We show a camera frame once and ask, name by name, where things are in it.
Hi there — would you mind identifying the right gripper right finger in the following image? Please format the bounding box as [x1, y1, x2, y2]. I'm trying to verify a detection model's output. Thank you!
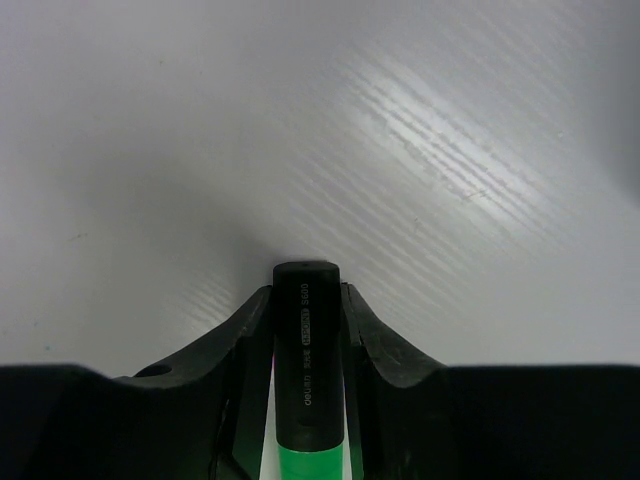
[341, 283, 450, 479]

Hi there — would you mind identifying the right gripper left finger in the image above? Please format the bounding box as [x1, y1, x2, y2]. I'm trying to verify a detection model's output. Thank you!
[112, 286, 273, 479]

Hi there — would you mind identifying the green black highlighter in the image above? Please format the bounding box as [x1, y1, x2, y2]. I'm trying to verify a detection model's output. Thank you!
[272, 260, 344, 479]

